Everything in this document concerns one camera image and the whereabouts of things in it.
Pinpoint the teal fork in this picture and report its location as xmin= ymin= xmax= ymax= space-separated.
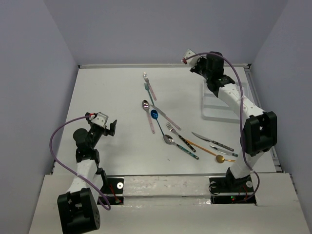
xmin=144 ymin=83 xmax=154 ymax=102

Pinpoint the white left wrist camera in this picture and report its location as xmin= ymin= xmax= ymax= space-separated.
xmin=90 ymin=112 xmax=109 ymax=128

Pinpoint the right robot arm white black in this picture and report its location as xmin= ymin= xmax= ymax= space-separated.
xmin=182 ymin=51 xmax=277 ymax=191

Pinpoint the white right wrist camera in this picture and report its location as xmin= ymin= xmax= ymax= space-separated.
xmin=181 ymin=49 xmax=202 ymax=68

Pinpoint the silver fork pink handle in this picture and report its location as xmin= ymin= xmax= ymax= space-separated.
xmin=143 ymin=72 xmax=157 ymax=100

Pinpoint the silver spoon pink handle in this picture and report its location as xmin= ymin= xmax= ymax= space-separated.
xmin=142 ymin=99 xmax=155 ymax=134

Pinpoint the knife black speckled handle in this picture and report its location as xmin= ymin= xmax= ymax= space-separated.
xmin=192 ymin=132 xmax=234 ymax=152

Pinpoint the gold utensil teal handle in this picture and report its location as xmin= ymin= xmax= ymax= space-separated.
xmin=215 ymin=155 xmax=236 ymax=163

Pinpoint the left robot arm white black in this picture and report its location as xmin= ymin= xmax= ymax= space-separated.
xmin=57 ymin=112 xmax=117 ymax=234

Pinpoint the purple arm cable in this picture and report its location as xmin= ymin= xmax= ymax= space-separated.
xmin=50 ymin=113 xmax=111 ymax=211
xmin=182 ymin=52 xmax=260 ymax=202

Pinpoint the silver fork black speckled handle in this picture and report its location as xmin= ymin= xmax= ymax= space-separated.
xmin=166 ymin=122 xmax=196 ymax=153

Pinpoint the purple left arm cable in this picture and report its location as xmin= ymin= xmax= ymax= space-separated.
xmin=50 ymin=113 xmax=111 ymax=211

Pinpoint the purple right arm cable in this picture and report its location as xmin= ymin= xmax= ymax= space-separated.
xmin=182 ymin=52 xmax=260 ymax=202

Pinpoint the white compartment tray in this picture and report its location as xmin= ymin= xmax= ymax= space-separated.
xmin=201 ymin=81 xmax=239 ymax=123

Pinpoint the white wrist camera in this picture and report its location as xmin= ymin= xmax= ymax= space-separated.
xmin=181 ymin=49 xmax=202 ymax=68
xmin=90 ymin=112 xmax=109 ymax=128

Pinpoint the silver knife pink handle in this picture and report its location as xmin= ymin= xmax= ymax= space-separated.
xmin=151 ymin=105 xmax=181 ymax=131

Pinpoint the gold spoon orange handle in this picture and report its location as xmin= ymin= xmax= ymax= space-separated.
xmin=186 ymin=139 xmax=217 ymax=156

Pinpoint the small silver knife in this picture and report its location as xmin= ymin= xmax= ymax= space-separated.
xmin=210 ymin=145 xmax=238 ymax=157

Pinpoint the blue spoon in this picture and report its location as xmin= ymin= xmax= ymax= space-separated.
xmin=151 ymin=109 xmax=165 ymax=136

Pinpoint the silver spoon teal speckled handle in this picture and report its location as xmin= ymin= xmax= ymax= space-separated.
xmin=163 ymin=135 xmax=199 ymax=160

